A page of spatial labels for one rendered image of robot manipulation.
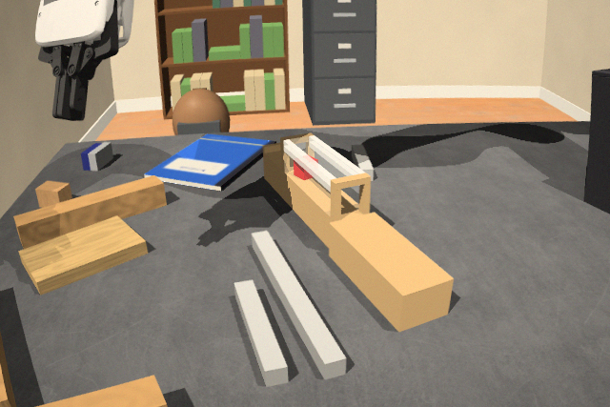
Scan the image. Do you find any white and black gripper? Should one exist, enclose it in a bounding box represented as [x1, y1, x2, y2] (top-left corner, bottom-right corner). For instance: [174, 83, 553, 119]
[35, 0, 134, 121]

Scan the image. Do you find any small wooden block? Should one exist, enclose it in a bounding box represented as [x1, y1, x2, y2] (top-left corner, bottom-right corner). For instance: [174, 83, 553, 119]
[35, 181, 72, 208]

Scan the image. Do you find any flat wooden board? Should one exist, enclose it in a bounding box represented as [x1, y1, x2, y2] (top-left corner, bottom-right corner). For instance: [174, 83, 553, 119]
[18, 216, 148, 295]

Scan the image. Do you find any blue notebook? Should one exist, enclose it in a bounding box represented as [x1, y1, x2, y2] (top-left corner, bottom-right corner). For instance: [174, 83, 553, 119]
[145, 134, 276, 191]

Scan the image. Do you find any light grey square stick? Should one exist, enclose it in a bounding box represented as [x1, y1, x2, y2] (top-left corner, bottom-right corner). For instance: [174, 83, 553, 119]
[352, 145, 374, 181]

